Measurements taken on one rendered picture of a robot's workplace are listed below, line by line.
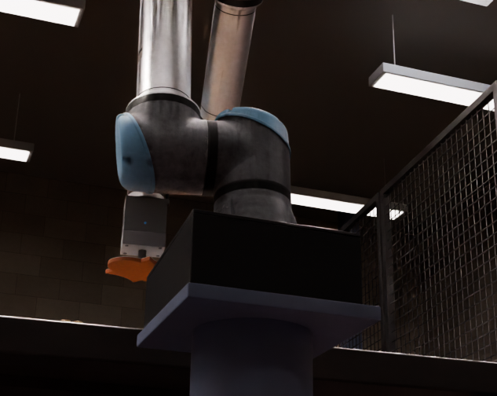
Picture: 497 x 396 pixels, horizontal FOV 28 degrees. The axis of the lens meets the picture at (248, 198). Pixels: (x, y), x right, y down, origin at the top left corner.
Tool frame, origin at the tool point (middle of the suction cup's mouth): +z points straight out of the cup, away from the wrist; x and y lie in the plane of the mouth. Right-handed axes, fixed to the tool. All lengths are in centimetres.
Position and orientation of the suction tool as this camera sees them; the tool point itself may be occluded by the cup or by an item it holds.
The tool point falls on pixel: (140, 273)
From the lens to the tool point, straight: 195.0
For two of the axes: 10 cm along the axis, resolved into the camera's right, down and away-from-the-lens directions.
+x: 1.9, -3.8, -9.0
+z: -0.2, 9.2, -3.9
